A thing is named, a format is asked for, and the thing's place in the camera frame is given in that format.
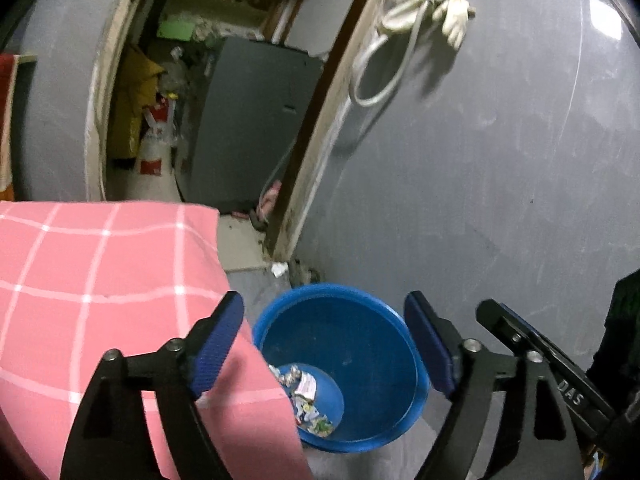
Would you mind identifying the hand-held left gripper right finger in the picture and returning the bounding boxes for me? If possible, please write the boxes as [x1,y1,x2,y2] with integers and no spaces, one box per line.
[404,290,586,480]

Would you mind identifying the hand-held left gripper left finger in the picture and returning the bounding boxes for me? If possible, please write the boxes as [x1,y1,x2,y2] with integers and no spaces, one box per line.
[60,290,246,480]

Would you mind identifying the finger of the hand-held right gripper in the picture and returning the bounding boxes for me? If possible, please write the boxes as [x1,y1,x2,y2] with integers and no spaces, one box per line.
[475,299,558,363]

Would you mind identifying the blue plastic bucket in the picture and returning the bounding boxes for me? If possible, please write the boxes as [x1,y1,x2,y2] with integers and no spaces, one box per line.
[252,282,431,455]

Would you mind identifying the pile of wrappers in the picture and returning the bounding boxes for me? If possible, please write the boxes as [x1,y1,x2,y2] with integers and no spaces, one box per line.
[269,364,336,438]

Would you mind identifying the pink checked blanket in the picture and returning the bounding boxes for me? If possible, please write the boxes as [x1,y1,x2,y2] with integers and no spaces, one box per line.
[0,200,311,480]

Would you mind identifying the pink cloth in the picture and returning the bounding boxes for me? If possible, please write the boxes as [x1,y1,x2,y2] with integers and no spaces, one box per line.
[257,182,283,213]

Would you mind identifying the white and red sack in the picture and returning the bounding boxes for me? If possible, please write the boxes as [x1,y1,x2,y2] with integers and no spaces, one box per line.
[125,92,178,201]

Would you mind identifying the grey washing machine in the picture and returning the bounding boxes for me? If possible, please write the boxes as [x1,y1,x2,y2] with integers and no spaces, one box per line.
[177,36,326,213]

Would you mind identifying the yellow bag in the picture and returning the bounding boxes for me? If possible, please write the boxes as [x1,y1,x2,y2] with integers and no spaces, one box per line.
[109,45,166,161]

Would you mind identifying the clear plastic bag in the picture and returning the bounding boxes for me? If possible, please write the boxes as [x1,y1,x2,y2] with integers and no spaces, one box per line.
[165,47,193,93]

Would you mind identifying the cream rubber gloves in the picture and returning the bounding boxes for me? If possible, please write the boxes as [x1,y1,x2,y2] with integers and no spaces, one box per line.
[382,0,477,51]

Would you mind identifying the red striped towel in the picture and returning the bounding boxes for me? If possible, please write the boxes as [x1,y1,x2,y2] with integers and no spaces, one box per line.
[0,52,23,201]

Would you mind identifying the green paper box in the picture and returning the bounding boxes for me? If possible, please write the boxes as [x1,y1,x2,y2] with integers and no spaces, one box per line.
[157,16,198,41]

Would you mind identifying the wooden door frame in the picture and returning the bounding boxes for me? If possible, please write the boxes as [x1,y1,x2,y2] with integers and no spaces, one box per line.
[85,0,391,263]

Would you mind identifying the white hose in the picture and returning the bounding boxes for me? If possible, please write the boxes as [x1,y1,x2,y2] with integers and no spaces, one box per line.
[350,0,436,107]

